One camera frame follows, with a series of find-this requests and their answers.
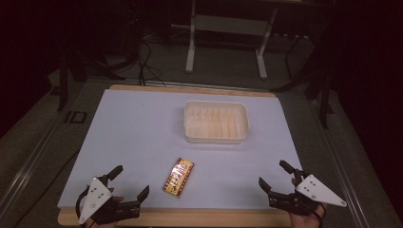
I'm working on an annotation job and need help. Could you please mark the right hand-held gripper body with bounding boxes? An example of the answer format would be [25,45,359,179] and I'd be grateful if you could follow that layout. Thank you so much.
[267,170,348,217]

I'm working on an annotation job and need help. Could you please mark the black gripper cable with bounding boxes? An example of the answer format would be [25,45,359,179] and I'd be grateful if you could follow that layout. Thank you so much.
[74,185,90,228]
[311,203,328,228]

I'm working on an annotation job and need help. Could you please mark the white paper sheet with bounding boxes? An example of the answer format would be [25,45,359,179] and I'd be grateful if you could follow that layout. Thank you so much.
[56,88,304,211]

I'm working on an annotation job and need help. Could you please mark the person's right hand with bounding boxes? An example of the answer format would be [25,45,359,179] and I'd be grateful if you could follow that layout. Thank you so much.
[287,178,328,228]

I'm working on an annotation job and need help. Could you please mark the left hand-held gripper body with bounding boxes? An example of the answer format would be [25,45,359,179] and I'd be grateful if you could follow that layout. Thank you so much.
[75,176,142,226]

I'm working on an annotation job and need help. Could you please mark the white plastic tray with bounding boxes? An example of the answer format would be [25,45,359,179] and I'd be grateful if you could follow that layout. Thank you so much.
[183,100,251,145]

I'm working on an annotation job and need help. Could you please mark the black rectangular frame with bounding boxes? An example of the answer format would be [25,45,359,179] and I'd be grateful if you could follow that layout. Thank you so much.
[64,109,87,124]

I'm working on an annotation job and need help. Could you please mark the thin black floor cable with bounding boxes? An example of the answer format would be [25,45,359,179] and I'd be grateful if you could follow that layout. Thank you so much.
[13,151,80,228]

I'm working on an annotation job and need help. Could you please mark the person's left hand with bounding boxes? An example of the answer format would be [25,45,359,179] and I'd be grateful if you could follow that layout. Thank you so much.
[85,187,125,228]

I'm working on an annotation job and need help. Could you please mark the metal floor rail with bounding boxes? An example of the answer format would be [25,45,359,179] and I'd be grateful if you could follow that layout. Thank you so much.
[307,99,373,228]
[0,108,69,217]

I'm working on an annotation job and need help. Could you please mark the orange patterned snack packet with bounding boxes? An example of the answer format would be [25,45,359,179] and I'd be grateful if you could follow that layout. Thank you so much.
[162,157,195,200]

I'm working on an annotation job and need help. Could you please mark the black cables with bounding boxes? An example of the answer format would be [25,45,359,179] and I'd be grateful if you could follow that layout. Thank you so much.
[136,40,166,87]

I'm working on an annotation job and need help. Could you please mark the black metal stand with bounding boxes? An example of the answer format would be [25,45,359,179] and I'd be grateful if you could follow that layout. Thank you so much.
[271,31,337,130]
[56,47,126,112]

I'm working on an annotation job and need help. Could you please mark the white metal stand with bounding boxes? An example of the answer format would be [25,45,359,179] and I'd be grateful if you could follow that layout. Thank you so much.
[184,0,279,81]

